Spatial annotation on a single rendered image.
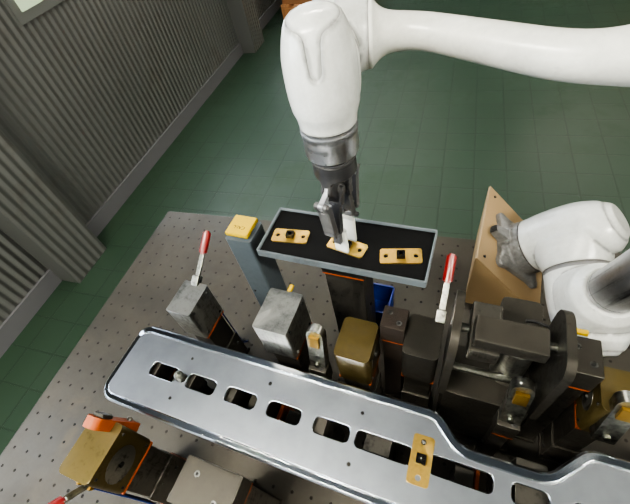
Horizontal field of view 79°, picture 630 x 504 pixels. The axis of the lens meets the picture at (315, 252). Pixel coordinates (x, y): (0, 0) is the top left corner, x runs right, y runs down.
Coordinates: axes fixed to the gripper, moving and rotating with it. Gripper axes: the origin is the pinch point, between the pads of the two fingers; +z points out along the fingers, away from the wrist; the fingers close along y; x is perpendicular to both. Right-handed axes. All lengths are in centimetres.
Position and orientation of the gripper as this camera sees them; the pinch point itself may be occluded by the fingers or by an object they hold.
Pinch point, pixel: (344, 234)
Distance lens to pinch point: 78.7
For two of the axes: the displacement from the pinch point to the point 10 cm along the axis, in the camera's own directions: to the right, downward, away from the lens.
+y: -5.1, 7.1, -4.8
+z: 1.6, 6.3, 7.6
